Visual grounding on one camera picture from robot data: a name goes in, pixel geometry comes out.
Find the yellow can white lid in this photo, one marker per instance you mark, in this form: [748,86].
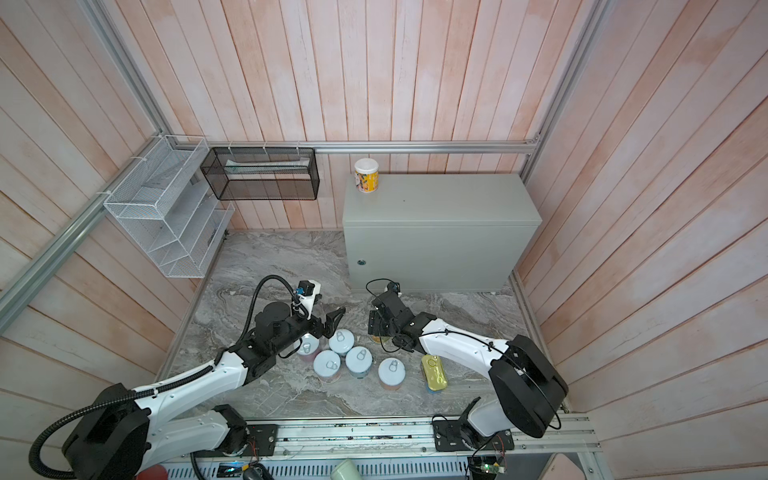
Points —
[366,175]

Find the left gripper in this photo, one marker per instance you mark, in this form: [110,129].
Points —
[329,326]

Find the white wire shelf rack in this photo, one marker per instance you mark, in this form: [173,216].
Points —
[169,209]

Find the black mesh basket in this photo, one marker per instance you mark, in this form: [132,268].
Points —
[262,173]

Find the pink can pull tab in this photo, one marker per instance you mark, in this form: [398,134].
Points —
[309,348]

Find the pink can white lid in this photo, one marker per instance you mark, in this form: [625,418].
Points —
[327,365]

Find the grey metal cabinet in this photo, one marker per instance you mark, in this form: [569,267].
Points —
[438,233]

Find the aluminium mounting rail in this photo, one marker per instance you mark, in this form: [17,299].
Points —
[392,437]

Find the orange can pull tab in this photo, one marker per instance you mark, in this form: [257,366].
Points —
[391,373]

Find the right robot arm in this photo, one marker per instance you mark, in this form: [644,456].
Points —
[528,389]

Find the white cup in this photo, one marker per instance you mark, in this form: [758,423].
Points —
[345,470]

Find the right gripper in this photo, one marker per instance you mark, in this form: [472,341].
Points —
[375,322]

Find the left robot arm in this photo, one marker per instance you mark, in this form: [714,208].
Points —
[126,431]

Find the yellow rectangular sardine tin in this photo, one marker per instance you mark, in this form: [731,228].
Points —
[433,370]

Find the silver can pull tab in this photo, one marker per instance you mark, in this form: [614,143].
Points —
[341,342]

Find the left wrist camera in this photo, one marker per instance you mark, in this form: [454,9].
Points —
[307,294]

